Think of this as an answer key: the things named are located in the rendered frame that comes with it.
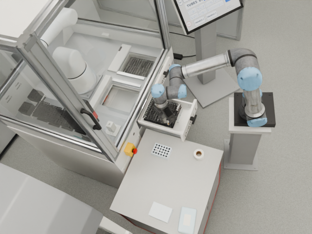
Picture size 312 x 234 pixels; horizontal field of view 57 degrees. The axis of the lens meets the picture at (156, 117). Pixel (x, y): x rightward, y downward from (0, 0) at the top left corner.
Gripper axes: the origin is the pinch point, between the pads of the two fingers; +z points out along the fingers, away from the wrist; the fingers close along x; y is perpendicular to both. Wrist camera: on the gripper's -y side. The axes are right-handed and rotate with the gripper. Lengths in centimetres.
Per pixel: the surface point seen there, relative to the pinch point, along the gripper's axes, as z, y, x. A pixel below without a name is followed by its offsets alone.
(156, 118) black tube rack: 11.4, 13.3, 1.8
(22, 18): -98, 18, 36
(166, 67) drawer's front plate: 9, 43, -30
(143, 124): 10.6, 15.8, 11.8
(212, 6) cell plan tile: -6, 54, -87
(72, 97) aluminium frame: -66, 3, 39
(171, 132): 10.4, -2.2, 1.0
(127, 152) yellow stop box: 7.3, 3.8, 32.0
